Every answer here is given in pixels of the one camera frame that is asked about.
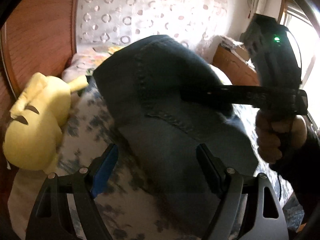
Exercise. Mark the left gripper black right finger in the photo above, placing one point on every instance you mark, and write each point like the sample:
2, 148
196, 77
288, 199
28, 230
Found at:
222, 181

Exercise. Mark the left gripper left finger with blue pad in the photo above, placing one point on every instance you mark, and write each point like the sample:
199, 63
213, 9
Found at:
100, 170

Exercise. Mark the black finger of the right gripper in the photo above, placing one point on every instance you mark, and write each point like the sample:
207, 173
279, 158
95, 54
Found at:
271, 99

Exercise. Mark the blue denim jeans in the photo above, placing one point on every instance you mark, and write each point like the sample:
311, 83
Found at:
160, 96

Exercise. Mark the person's right hand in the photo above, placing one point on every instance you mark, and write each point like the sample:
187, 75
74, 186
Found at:
276, 136

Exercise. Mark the cardboard box on cabinet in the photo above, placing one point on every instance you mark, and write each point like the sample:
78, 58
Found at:
242, 52

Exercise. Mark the brown wooden side cabinet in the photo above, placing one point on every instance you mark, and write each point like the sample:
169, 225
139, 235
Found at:
236, 69

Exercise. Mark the window with bright light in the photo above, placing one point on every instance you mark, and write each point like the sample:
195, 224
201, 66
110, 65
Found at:
296, 21

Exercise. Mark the blue floral white sheet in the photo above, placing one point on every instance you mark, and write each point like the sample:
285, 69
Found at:
127, 211

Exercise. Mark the stack of papers on cabinet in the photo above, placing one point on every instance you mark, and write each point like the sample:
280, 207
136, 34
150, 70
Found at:
230, 43

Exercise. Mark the yellow Pikachu plush toy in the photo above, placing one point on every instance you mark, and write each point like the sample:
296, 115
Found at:
34, 131

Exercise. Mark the pink circle patterned curtain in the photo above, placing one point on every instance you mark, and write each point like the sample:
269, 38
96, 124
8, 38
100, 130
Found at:
192, 23

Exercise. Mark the colourful floral bed blanket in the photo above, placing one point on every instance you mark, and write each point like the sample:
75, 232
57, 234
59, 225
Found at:
86, 60

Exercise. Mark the brown wooden louvered wardrobe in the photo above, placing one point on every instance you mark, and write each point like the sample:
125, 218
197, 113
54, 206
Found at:
37, 37

